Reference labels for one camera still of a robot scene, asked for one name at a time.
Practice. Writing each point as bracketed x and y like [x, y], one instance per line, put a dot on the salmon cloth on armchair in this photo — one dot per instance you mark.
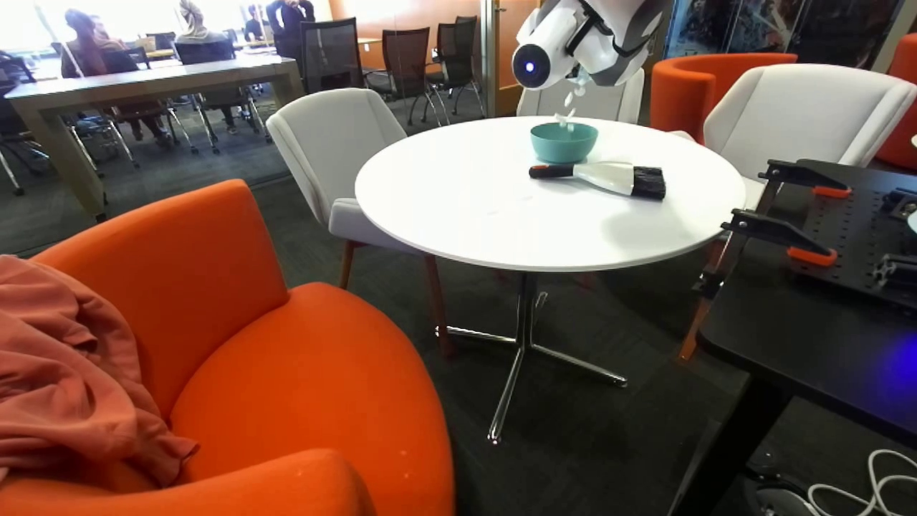
[69, 381]

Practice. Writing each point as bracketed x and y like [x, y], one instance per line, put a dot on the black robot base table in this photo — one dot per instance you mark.
[844, 336]

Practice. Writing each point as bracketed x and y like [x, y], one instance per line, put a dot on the teal bowl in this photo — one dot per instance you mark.
[563, 142]

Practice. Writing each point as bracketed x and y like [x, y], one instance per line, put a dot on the grey chair behind table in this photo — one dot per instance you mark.
[324, 138]

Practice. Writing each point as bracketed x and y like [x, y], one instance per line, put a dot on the seated person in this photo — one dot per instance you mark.
[90, 50]

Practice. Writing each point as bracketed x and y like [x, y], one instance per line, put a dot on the orange armchair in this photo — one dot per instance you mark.
[298, 399]
[682, 90]

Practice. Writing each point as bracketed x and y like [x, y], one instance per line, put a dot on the white chair at left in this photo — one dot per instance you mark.
[802, 109]

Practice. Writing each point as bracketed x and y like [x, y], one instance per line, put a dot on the round white table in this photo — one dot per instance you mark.
[466, 192]

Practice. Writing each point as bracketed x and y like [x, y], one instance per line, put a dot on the long wooden table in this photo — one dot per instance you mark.
[47, 103]

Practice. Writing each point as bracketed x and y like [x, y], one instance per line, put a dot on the orange black clamp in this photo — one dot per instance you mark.
[738, 230]
[807, 175]

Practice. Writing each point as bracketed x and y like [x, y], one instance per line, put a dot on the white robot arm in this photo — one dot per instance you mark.
[603, 40]

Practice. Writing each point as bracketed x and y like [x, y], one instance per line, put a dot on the grey chair at right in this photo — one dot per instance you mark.
[620, 102]

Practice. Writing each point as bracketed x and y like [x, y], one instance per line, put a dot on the white brush black bristles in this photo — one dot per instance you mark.
[608, 175]

